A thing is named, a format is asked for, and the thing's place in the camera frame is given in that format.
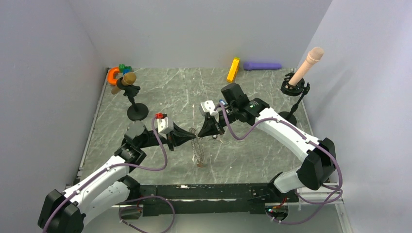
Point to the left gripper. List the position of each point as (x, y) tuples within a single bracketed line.
[(179, 131)]

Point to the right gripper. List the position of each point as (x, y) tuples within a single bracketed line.
[(211, 127)]

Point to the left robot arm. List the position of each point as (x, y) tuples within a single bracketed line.
[(72, 209)]

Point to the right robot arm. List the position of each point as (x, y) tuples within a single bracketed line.
[(317, 156)]

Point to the left black microphone stand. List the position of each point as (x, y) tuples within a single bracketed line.
[(137, 111)]

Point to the yellow block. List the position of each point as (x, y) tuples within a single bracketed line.
[(233, 70)]

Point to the purple cylinder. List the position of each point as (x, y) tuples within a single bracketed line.
[(261, 66)]

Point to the brown microphone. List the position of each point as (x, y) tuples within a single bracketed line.
[(124, 82)]

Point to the blue toy brick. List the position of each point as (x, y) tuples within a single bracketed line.
[(126, 71)]

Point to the orange horseshoe toy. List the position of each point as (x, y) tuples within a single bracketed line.
[(111, 75)]

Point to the green toy brick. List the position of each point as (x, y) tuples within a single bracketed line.
[(123, 66)]

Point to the beige microphone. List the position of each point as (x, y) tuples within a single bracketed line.
[(312, 58)]

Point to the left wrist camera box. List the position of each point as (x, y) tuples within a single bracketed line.
[(165, 124)]

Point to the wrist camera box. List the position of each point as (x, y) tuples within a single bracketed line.
[(208, 107), (165, 124)]

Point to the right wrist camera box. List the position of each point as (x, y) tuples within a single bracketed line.
[(208, 107)]

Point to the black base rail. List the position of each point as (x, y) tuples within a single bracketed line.
[(164, 199)]

